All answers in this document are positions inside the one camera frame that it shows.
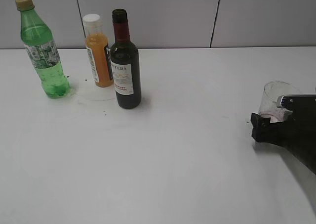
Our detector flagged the dark red wine bottle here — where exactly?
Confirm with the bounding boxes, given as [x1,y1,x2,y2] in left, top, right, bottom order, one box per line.
[110,9,141,109]

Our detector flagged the transparent plastic cup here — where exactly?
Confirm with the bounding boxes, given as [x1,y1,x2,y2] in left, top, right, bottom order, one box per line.
[258,81,301,123]

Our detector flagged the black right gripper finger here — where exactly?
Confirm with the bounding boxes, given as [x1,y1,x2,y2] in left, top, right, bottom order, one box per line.
[251,113,316,173]

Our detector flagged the green plastic soda bottle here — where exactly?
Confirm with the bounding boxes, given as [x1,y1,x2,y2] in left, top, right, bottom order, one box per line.
[15,0,71,98]

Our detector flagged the orange juice bottle white cap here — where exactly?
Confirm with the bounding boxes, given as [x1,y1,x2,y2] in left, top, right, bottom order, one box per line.
[82,14,113,88]

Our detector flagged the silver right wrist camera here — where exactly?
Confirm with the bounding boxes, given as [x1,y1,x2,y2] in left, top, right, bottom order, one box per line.
[276,94,316,122]

